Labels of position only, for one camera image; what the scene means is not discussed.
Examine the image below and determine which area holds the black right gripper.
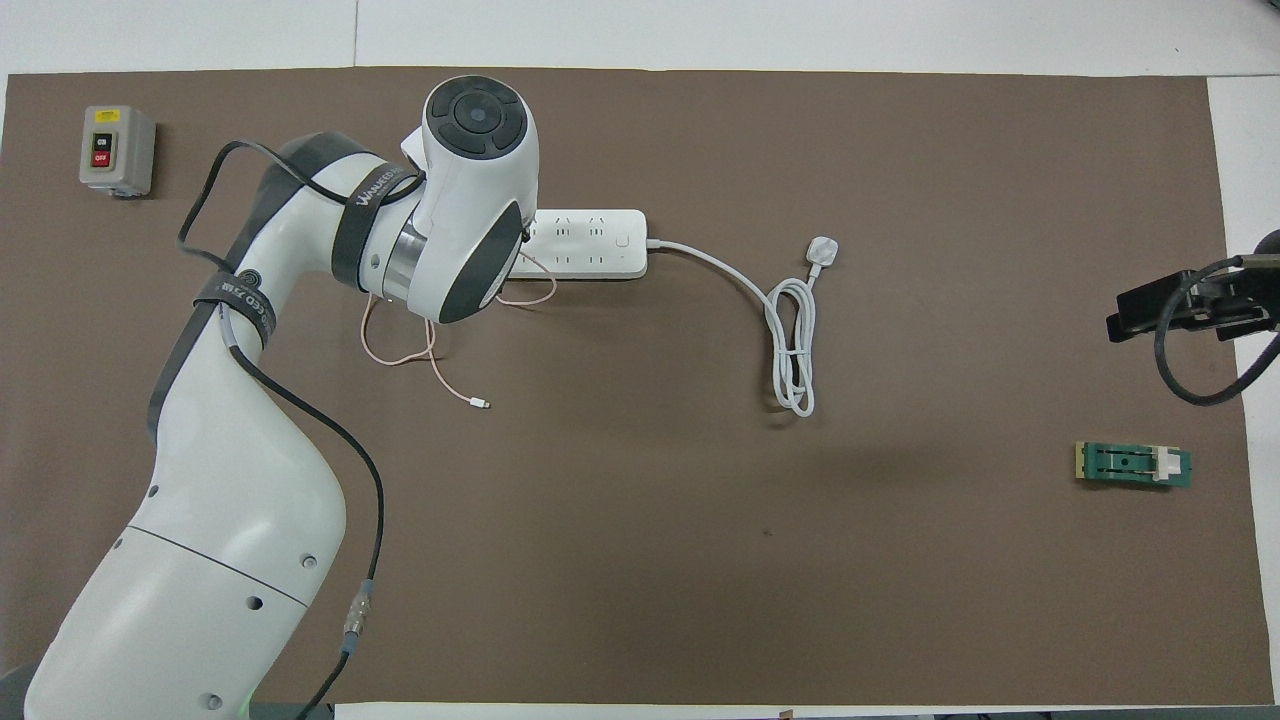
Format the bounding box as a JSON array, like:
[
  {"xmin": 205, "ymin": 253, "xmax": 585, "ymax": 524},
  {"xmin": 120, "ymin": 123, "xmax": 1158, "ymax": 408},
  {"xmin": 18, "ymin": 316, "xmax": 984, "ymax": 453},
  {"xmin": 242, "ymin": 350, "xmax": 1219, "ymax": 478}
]
[{"xmin": 1106, "ymin": 268, "xmax": 1280, "ymax": 344}]

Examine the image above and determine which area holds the pink charging cable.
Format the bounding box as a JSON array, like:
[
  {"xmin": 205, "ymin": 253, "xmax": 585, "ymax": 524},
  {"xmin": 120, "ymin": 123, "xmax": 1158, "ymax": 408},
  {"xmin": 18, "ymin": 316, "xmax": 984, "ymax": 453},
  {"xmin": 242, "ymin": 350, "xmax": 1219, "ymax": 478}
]
[{"xmin": 360, "ymin": 252, "xmax": 558, "ymax": 409}]

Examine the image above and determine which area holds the white power strip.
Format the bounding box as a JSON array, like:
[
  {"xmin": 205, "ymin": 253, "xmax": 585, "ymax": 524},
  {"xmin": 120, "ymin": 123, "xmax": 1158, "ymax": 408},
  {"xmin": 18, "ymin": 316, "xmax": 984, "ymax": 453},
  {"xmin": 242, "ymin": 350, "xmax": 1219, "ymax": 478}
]
[{"xmin": 510, "ymin": 208, "xmax": 648, "ymax": 280}]

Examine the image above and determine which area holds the brown table mat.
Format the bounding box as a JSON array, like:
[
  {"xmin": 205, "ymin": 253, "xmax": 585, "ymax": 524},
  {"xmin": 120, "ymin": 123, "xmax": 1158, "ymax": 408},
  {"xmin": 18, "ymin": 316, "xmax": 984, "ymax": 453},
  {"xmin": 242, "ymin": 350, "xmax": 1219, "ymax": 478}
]
[{"xmin": 0, "ymin": 66, "xmax": 1263, "ymax": 704}]

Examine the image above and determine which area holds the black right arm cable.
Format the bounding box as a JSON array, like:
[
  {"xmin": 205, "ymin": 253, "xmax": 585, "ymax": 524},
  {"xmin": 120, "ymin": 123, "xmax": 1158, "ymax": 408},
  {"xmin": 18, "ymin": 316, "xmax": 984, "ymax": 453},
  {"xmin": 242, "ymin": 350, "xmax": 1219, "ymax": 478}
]
[{"xmin": 1153, "ymin": 255, "xmax": 1280, "ymax": 407}]

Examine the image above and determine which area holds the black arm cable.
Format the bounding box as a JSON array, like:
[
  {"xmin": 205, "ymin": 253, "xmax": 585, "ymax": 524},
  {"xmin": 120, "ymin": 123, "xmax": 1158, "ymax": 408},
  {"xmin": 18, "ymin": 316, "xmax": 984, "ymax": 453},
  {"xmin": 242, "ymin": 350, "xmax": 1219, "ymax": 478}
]
[
  {"xmin": 177, "ymin": 140, "xmax": 426, "ymax": 720},
  {"xmin": 1153, "ymin": 255, "xmax": 1280, "ymax": 407}
]

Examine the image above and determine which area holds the green knife switch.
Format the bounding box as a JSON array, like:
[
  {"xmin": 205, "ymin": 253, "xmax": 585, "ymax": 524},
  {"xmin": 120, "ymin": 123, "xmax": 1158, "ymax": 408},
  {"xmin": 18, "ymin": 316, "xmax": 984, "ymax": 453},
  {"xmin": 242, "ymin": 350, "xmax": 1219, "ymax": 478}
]
[{"xmin": 1075, "ymin": 440, "xmax": 1194, "ymax": 491}]

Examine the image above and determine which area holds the white power cord with plug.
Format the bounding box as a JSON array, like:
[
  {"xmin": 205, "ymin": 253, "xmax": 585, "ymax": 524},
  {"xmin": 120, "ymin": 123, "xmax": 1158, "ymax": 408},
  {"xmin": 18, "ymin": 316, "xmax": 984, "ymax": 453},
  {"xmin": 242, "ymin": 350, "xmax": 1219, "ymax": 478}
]
[{"xmin": 646, "ymin": 235, "xmax": 841, "ymax": 418}]

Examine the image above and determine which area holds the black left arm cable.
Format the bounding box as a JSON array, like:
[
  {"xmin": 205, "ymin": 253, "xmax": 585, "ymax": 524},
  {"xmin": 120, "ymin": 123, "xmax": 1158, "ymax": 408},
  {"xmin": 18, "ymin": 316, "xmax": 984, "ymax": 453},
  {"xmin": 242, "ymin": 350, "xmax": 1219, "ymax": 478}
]
[{"xmin": 177, "ymin": 140, "xmax": 426, "ymax": 720}]

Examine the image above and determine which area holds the grey on-off switch box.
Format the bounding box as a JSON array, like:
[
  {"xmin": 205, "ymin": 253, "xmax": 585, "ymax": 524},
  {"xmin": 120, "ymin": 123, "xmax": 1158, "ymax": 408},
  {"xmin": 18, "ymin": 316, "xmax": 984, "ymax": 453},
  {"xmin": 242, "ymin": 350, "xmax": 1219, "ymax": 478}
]
[{"xmin": 79, "ymin": 105, "xmax": 157, "ymax": 198}]

